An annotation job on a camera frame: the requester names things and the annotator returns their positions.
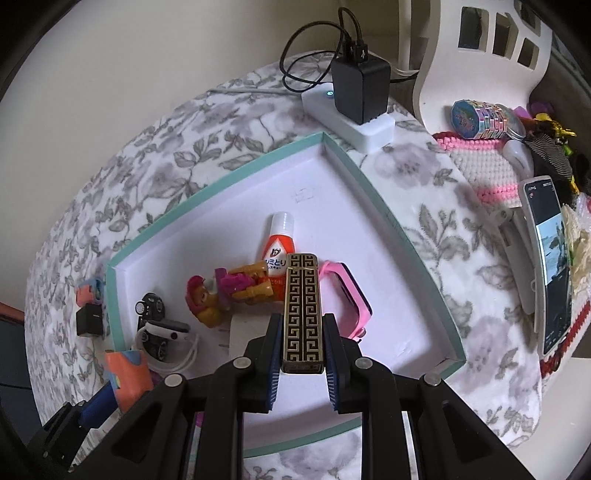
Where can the white hair clip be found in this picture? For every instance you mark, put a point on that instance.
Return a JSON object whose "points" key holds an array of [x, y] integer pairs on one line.
{"points": [[521, 240]]}

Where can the white plastic chair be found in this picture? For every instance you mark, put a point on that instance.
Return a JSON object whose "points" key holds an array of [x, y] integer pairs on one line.
{"points": [[461, 78]]}

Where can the black gold patterned lighter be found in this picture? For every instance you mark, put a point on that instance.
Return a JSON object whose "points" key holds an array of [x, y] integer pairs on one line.
{"points": [[302, 314]]}

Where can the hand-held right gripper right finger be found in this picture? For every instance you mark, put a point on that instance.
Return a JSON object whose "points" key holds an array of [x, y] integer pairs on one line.
{"points": [[330, 369]]}

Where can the small orange white bottle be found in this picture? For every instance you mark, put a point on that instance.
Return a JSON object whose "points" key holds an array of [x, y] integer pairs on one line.
{"points": [[277, 249]]}

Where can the pink watch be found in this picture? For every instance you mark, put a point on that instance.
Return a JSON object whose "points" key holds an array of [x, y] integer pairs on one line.
{"points": [[355, 318]]}

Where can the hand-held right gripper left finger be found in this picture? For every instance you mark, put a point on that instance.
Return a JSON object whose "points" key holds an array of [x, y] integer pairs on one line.
{"points": [[274, 364]]}

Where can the orange box with blue wave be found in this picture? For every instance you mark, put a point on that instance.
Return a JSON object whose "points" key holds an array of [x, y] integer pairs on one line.
{"points": [[131, 378]]}

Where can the cream lace cloth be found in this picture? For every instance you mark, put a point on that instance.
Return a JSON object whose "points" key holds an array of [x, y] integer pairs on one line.
{"points": [[579, 240]]}

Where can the coral and blue small packet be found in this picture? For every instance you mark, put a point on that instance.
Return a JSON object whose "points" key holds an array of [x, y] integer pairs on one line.
{"points": [[87, 293]]}

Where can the pink white knitted mat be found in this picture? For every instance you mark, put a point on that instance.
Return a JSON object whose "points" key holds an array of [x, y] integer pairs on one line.
{"points": [[480, 161]]}

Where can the white tray with teal rim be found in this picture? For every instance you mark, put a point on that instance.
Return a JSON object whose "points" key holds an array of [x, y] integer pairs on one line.
{"points": [[323, 207]]}

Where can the smartphone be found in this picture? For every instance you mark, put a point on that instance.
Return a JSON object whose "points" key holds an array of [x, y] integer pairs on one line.
{"points": [[549, 258]]}

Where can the black small gadget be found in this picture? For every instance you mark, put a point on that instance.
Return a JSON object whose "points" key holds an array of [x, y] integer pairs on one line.
{"points": [[150, 307]]}

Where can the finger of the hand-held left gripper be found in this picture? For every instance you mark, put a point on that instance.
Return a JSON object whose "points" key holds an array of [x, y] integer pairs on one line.
{"points": [[98, 404]]}

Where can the orange pink toy figure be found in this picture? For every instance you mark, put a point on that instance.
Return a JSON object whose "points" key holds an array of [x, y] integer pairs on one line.
{"points": [[207, 304]]}

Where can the colourful cylindrical tin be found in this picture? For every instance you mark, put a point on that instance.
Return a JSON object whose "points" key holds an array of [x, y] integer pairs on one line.
{"points": [[464, 117]]}

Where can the grey floral blanket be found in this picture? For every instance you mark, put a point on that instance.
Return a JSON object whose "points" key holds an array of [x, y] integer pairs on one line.
{"points": [[461, 277]]}

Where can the white smart band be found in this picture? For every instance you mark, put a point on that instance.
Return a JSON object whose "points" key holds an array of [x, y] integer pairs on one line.
{"points": [[168, 331]]}

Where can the white power strip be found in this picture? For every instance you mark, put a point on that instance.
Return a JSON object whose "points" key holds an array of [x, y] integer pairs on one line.
{"points": [[364, 134]]}

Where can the black power adapter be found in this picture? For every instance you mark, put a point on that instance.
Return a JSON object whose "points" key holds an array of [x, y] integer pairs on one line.
{"points": [[360, 87]]}

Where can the black small cube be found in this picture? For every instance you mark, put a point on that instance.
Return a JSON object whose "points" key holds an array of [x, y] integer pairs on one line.
{"points": [[90, 318]]}

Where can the black striped cloth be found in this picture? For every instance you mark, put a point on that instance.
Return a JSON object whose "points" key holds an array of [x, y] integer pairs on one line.
{"points": [[549, 157]]}

